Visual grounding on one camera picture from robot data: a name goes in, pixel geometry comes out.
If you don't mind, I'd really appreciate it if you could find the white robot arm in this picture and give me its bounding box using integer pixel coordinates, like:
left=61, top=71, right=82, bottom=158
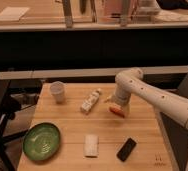
left=111, top=68, right=188, bottom=171

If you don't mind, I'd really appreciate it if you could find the black office chair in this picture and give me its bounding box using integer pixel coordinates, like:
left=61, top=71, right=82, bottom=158
left=0, top=71, right=43, bottom=171

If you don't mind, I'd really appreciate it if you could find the green plate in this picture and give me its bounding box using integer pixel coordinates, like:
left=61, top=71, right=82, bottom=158
left=22, top=122, right=61, bottom=162

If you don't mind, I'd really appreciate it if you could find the black smartphone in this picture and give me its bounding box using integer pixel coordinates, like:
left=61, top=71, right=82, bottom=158
left=117, top=138, right=136, bottom=162

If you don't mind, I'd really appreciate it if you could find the white paper sheet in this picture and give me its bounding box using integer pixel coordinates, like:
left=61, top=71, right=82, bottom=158
left=0, top=6, right=30, bottom=22

